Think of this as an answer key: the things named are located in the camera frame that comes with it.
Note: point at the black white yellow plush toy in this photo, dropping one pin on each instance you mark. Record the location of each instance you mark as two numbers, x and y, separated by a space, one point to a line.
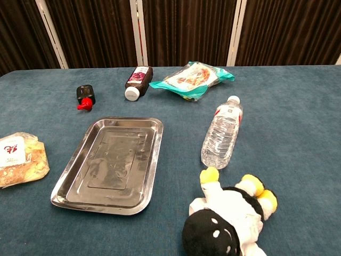
226 213

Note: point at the teal snack package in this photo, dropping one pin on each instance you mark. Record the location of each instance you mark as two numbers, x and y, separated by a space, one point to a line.
191 80

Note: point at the clear plastic water bottle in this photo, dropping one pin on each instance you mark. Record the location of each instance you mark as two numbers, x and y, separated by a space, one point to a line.
222 133

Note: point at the dark juice bottle white cap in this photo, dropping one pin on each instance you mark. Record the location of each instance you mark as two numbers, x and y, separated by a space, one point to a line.
139 80

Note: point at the blue table cloth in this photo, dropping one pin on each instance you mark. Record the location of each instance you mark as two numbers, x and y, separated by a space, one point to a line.
279 160

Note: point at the black bottle with red spout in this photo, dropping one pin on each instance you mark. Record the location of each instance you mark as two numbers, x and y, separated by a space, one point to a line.
85 95

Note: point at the dark brown curtain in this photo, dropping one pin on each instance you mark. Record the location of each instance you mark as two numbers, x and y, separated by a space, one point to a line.
186 29

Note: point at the white partition frame post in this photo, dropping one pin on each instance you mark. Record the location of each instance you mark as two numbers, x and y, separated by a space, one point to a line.
139 32
52 34
235 32

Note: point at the plastic-wrapped pastry with white label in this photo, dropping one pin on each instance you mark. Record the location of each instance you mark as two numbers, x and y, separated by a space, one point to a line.
32 157

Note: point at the stainless steel rectangular tray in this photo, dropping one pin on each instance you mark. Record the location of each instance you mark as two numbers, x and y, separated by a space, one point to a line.
112 165

